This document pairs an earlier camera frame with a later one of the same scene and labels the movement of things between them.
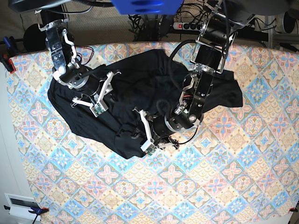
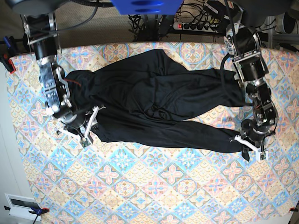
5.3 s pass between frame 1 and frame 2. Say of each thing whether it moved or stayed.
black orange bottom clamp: stayed
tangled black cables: stayed
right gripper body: moved
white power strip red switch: stayed
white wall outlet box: stayed
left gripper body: moved
